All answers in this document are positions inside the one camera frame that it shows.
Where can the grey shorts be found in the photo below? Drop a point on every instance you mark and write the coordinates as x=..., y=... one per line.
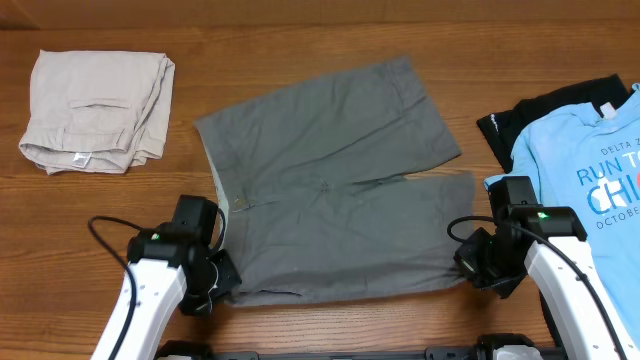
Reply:
x=329, y=190

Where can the light blue printed t-shirt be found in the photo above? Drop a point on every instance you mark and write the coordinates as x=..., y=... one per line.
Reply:
x=590, y=185

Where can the folded beige shorts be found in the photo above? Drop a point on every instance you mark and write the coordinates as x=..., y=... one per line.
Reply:
x=98, y=111

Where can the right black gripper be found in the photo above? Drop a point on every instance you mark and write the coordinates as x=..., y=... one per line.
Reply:
x=467, y=260

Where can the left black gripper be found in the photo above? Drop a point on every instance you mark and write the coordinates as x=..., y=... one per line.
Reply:
x=195, y=304

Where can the black garment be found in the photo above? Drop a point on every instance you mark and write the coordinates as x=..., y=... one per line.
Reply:
x=530, y=112

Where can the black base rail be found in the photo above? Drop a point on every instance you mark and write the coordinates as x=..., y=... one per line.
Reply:
x=340, y=355

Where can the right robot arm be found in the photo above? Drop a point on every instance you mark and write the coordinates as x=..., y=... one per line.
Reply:
x=548, y=244

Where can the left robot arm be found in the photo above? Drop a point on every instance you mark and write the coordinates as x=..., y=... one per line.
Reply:
x=166, y=271

